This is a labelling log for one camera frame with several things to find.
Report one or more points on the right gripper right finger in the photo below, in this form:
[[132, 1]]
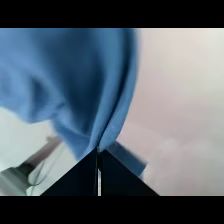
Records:
[[123, 181]]

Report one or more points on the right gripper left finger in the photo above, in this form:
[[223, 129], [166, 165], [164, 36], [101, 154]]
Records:
[[80, 180]]

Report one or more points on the blue shirt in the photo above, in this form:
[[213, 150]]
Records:
[[80, 76]]

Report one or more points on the silver frame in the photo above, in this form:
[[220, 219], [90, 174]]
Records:
[[20, 175]]

